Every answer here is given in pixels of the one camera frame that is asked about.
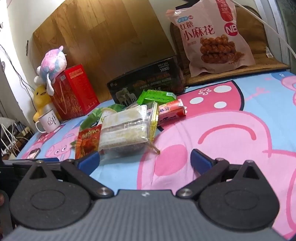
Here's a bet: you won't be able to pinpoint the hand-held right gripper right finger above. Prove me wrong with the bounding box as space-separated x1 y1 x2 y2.
176 149 270 199

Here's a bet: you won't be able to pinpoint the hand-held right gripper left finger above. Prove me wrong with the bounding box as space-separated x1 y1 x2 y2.
13 152 114 200

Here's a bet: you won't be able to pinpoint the green snack bag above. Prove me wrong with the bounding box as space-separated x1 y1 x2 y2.
80 104 126 130

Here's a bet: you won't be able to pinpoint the clear bag of snacks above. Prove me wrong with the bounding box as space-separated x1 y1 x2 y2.
98 105 149 158

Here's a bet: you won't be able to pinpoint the red and orange snack packet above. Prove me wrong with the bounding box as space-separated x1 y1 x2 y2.
75 125 102 160

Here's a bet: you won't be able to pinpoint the smartphone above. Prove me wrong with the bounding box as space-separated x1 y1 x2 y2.
27 148 41 159

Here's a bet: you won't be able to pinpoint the white enamel mug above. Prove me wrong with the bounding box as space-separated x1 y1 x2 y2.
35 109 61 134

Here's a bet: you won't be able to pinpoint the pink and red snack packet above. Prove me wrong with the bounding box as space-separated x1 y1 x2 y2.
157 98 186 127

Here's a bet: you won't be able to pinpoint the yellow-edged snack packets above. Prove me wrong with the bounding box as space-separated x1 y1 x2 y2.
148 101 160 142

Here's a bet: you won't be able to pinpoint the red gift box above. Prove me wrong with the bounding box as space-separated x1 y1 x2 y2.
50 64 100 120

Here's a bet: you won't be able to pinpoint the green wafer packet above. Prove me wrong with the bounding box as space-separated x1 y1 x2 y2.
137 89 177 106

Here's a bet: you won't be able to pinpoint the yellow plush toy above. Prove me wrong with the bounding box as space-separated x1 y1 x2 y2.
32 85 53 122

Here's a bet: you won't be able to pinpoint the black cardboard box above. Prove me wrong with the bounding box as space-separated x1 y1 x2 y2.
107 55 185 105

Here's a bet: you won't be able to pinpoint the pink and blue plush toy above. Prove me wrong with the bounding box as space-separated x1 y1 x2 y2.
34 46 67 96

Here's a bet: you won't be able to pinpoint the wooden board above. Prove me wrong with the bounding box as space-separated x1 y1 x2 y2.
27 0 178 103

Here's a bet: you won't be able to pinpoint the large pink snack bag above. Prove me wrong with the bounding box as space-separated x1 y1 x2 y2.
165 0 256 77

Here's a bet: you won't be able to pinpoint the white wire rack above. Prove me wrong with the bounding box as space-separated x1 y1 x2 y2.
0 117 19 158

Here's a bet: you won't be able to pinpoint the white cable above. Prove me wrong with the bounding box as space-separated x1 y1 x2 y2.
231 0 296 59

